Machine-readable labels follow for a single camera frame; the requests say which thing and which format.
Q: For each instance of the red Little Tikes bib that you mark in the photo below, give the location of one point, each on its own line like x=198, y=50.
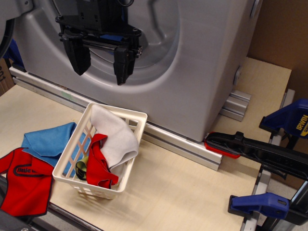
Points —
x=29, y=184

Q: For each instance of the aluminium extrusion rail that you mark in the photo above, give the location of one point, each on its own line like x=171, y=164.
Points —
x=192, y=150

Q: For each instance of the light blue cloth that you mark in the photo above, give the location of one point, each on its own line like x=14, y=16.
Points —
x=47, y=145

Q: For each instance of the white plastic laundry basket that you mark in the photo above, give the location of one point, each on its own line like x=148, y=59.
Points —
x=79, y=145

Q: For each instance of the blue Irwin clamp upper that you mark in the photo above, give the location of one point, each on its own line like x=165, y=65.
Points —
x=292, y=118

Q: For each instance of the blue clamp lower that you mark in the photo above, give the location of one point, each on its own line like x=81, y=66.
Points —
x=267, y=204

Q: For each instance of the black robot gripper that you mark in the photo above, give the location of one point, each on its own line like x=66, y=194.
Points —
x=100, y=24

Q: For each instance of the grey toy washing machine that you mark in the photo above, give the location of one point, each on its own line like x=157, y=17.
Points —
x=193, y=51

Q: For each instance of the red cloth in basket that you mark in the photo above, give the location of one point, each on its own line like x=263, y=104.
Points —
x=98, y=172

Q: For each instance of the short aluminium extrusion block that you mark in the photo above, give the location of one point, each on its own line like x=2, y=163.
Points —
x=236, y=105

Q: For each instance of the white cloth in basket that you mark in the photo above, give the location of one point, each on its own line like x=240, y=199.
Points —
x=121, y=144

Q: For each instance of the cardboard box left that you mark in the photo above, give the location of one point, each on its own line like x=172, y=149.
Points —
x=6, y=80

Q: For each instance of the black red bar clamp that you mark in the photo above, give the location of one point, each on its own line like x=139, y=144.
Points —
x=276, y=159

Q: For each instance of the washing machine door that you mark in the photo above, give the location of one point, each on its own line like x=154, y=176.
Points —
x=9, y=11

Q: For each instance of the yellow-green black cloth piece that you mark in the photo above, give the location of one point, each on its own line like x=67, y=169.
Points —
x=81, y=168

